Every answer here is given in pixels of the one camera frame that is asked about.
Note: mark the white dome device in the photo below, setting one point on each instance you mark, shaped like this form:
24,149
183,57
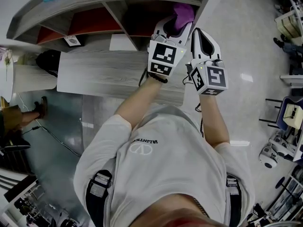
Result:
268,158
281,145

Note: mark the white ribbed pedestal table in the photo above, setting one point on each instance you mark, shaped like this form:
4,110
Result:
33,77

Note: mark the pale flower stem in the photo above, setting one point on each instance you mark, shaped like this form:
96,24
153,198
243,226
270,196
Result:
8,60

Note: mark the person's white shirt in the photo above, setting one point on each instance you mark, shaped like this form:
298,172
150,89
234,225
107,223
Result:
165,169

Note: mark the blue chair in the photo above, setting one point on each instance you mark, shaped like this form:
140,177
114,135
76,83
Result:
281,117

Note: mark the grey wooden desk with shelves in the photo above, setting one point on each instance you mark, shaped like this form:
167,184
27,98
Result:
99,72

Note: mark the black round stand base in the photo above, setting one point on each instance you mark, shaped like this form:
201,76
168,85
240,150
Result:
281,183

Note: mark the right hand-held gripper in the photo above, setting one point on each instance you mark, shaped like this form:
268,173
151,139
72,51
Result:
214,79

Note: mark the black round stool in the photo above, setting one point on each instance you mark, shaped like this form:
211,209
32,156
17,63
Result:
13,145

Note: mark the person's left forearm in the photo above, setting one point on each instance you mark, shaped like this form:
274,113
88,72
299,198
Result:
137,103

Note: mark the grey wooden shelf unit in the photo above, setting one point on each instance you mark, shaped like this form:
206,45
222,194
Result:
33,18

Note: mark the black backpack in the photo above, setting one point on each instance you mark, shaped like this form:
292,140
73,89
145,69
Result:
48,63

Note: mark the white paper sheet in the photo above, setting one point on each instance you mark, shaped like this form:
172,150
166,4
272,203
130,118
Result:
119,42

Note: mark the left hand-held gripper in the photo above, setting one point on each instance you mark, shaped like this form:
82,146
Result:
163,55

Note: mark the person's face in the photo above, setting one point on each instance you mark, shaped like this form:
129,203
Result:
184,214

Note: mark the beige box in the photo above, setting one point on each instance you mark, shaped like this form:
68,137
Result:
293,116

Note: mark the black framed picture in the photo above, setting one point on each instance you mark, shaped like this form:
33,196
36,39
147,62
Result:
73,41

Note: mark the purple wiping cloth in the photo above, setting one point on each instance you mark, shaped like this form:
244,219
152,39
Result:
183,14

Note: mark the person's right forearm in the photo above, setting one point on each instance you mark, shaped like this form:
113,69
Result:
213,119

